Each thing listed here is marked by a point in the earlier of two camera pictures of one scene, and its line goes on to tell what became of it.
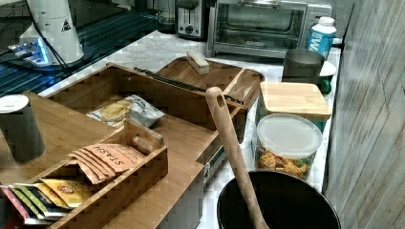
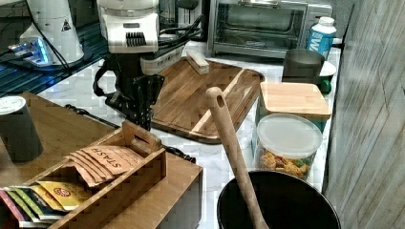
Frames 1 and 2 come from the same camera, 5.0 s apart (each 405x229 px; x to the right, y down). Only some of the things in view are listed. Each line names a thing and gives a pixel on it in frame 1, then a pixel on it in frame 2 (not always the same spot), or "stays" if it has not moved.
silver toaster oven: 261,29 stays
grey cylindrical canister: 20,128 stays
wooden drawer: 116,94 -> 82,128
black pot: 286,200 stays
